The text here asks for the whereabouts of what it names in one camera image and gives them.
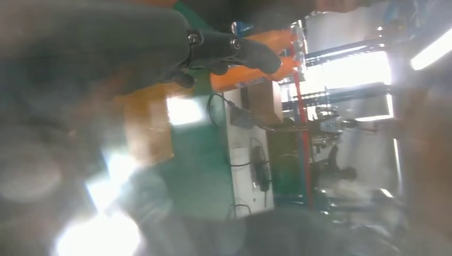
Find blue and red storage rack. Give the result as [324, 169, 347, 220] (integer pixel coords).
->
[280, 21, 393, 210]

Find white desk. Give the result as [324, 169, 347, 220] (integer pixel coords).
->
[223, 88, 276, 219]

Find brown cardboard box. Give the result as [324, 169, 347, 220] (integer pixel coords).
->
[247, 81, 284, 125]

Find black charging cable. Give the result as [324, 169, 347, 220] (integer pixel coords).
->
[207, 93, 234, 129]

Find black remote controller with screen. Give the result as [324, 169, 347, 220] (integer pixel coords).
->
[251, 145, 272, 193]

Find person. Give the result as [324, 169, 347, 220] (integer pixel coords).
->
[312, 144, 358, 189]

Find orange detergent bottle clear cap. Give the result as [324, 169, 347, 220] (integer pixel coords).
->
[231, 21, 256, 38]
[245, 29, 304, 55]
[210, 56, 303, 93]

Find ceiling light strip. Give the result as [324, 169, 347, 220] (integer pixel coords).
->
[410, 28, 452, 71]

